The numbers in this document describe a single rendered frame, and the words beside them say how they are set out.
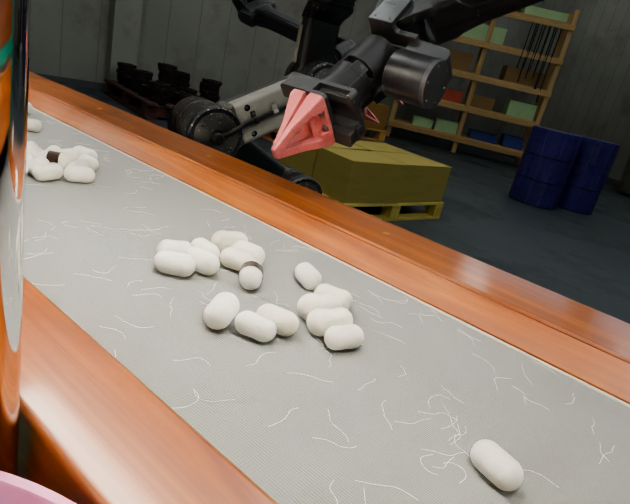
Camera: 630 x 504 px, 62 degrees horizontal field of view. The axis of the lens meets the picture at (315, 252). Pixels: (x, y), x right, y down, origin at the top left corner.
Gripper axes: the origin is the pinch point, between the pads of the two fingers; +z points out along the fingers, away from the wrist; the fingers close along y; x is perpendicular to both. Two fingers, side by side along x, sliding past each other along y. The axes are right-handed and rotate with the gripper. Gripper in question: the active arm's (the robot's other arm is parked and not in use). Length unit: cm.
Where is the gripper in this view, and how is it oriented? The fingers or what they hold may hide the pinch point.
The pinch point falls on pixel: (279, 149)
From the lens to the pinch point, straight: 61.0
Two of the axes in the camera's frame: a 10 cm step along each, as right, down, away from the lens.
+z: -6.3, 6.9, -3.6
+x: 2.4, 6.2, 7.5
